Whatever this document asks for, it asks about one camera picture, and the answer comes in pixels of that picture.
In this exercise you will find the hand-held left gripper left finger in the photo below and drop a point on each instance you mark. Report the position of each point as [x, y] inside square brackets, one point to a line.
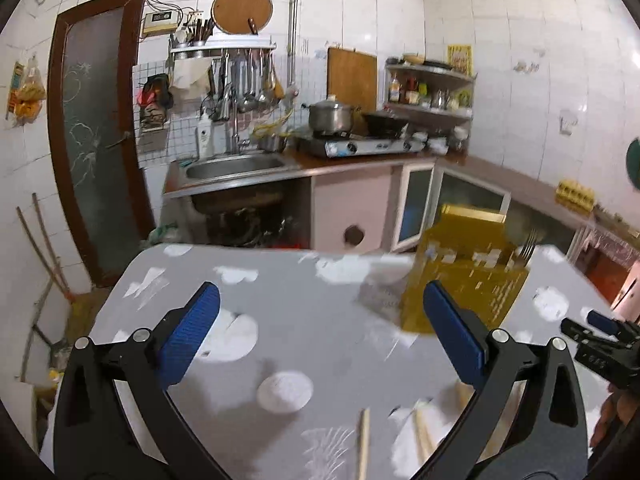
[192, 330]

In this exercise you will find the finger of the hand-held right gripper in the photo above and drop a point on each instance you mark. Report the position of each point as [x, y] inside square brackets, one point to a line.
[575, 331]
[601, 321]

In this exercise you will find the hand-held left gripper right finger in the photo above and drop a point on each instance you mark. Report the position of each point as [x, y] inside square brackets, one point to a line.
[455, 340]

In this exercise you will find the yellow plastic utensil holder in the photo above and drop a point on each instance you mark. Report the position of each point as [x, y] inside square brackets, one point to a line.
[460, 280]

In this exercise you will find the wooden chopstick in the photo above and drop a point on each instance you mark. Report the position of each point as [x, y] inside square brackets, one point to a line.
[362, 442]
[424, 437]

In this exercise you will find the row of hanging kitchen utensils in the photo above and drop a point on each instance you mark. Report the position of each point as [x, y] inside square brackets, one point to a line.
[247, 85]

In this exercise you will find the person's right hand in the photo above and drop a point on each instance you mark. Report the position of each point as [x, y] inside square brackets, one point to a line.
[607, 417]

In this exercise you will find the patterned lace cloth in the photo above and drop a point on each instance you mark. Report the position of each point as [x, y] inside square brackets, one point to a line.
[607, 245]

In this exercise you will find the metal fork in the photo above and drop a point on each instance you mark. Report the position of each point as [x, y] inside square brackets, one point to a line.
[520, 255]
[533, 242]

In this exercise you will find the grey heart-print tablecloth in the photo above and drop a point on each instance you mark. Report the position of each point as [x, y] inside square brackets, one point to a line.
[310, 320]

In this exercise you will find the yellow egg carton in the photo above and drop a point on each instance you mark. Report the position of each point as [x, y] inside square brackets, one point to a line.
[576, 195]

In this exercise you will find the steel sink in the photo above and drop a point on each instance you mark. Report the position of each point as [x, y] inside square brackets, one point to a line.
[232, 167]

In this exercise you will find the kitchen counter cabinet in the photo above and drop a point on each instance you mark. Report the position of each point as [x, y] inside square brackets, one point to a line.
[350, 200]

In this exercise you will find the white soap bottle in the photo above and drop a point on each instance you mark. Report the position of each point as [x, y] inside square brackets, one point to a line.
[204, 137]

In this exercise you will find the stack of white bowls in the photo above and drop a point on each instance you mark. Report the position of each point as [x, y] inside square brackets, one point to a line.
[437, 142]

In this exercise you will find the steel faucet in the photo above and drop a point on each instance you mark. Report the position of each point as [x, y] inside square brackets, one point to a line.
[234, 130]

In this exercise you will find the steel gas stove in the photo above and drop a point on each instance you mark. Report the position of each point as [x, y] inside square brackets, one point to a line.
[365, 146]

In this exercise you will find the brown frosted glass door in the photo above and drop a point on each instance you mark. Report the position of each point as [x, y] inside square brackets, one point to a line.
[95, 135]

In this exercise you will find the black wok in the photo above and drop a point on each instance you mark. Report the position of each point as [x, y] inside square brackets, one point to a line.
[386, 122]

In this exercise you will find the metal corner shelf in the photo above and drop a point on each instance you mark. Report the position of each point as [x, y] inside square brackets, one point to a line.
[430, 110]

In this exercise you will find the red and black hanging item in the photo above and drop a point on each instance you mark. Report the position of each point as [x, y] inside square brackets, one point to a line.
[155, 100]

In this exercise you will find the dark sauce bottle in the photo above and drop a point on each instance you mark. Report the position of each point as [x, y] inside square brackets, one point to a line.
[411, 92]

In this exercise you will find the white hanging cloth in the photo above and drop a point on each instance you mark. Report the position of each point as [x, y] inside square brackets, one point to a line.
[189, 76]

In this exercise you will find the steel pot with lid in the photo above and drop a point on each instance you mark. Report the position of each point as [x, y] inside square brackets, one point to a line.
[330, 116]

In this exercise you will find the clear bottle with blue label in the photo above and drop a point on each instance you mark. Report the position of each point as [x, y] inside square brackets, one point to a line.
[395, 89]

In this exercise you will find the black pan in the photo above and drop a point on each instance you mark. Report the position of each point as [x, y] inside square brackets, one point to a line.
[437, 64]

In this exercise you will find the rectangular wooden cutting board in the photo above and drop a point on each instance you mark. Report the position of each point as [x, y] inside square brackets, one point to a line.
[352, 77]

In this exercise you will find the beige bowl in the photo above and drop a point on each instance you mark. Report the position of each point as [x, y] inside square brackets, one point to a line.
[413, 58]

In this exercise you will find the yellow hanging bags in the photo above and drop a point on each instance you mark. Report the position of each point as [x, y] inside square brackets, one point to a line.
[27, 95]

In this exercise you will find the knife and utensil holder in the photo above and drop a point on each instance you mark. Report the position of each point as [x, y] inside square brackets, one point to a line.
[195, 34]

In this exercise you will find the round wooden board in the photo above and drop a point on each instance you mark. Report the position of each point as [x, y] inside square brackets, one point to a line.
[239, 10]

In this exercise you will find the green round wall object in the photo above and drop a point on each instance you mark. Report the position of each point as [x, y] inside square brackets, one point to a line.
[634, 167]

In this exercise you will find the white wall socket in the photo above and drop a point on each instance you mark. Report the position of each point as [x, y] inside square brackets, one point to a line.
[567, 122]

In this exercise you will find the yellow wall poster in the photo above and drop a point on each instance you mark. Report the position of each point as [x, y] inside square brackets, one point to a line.
[459, 59]

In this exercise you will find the metal wall rack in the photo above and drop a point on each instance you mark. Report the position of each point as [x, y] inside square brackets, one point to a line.
[222, 50]

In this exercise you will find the beige wall control box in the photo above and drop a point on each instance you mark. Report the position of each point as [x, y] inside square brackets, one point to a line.
[160, 22]

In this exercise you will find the grey wall pipe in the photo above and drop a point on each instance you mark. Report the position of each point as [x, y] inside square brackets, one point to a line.
[293, 25]

